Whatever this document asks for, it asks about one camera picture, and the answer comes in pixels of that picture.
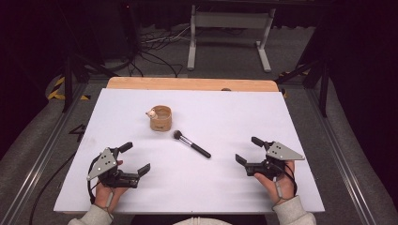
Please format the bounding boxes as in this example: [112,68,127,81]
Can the black floor cable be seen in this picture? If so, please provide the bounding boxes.
[28,151,78,225]

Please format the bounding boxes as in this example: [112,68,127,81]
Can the white table cover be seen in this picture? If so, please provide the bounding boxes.
[54,88,326,215]

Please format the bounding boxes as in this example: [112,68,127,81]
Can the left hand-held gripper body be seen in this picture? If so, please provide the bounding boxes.
[86,147,140,189]

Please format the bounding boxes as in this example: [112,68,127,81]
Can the person's right hand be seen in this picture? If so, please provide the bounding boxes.
[253,160,297,206]

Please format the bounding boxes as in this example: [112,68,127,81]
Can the black makeup brush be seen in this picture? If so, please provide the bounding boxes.
[173,129,212,159]

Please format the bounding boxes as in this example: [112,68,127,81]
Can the white metal stand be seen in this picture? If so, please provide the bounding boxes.
[186,4,277,74]

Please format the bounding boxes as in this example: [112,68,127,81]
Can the person's left hand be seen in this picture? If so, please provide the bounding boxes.
[94,182,130,212]

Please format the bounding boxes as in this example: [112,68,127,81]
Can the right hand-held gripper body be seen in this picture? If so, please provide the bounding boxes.
[244,141,305,177]

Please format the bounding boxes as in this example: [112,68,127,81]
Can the aluminium rail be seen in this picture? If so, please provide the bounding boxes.
[303,88,380,225]
[0,82,91,225]

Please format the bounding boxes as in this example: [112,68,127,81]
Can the person's grey clothing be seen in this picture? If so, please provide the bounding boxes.
[173,217,233,225]

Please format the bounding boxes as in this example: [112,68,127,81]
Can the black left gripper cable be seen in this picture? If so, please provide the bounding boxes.
[86,155,101,204]

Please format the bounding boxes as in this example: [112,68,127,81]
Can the black metal stand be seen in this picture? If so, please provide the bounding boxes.
[274,57,332,119]
[59,51,120,114]

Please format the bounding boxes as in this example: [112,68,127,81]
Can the tan cup with small figure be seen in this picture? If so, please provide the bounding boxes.
[145,104,174,132]

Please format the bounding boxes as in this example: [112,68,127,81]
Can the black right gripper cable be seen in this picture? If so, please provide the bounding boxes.
[274,162,299,197]

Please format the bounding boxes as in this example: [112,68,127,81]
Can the bundle of floor cables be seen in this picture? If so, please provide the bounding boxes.
[129,23,192,79]

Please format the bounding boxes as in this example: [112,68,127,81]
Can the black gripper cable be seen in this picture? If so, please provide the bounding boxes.
[274,162,299,197]
[86,155,101,204]

